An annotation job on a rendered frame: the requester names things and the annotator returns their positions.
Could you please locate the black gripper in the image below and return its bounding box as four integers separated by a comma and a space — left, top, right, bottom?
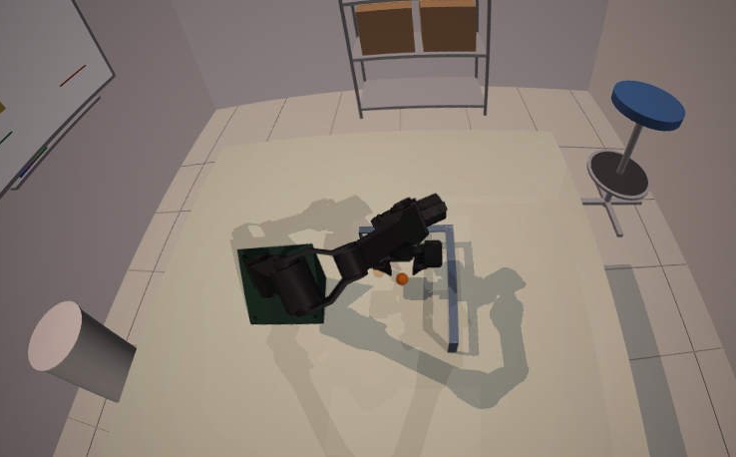
371, 240, 442, 276

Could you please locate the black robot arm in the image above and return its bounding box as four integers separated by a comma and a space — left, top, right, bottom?
245, 194, 448, 317

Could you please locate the low clear glass wall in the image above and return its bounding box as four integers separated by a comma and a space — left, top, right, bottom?
360, 231, 450, 349

